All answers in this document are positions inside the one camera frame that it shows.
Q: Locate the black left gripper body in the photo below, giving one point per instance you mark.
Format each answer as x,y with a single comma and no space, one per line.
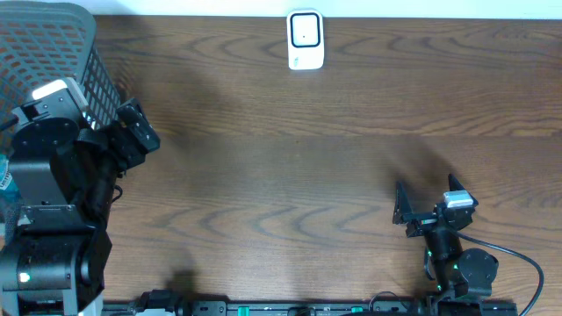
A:
118,140

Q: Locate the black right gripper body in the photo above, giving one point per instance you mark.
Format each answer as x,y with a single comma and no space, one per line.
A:
422,226

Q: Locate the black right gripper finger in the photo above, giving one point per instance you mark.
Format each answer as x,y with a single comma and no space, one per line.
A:
403,212
454,184

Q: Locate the teal mouthwash bottle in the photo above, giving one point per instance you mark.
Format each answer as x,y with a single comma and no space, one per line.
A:
9,189

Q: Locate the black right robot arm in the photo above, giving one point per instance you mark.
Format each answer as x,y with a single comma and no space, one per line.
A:
463,277

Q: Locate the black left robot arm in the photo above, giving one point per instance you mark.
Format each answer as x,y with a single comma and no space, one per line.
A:
66,173

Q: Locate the white barcode scanner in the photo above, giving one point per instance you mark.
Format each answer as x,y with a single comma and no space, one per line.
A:
305,40

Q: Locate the grey plastic mesh basket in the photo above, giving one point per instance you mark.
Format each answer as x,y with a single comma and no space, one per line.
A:
42,42

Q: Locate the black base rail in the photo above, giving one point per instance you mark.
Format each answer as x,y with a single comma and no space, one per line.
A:
161,302

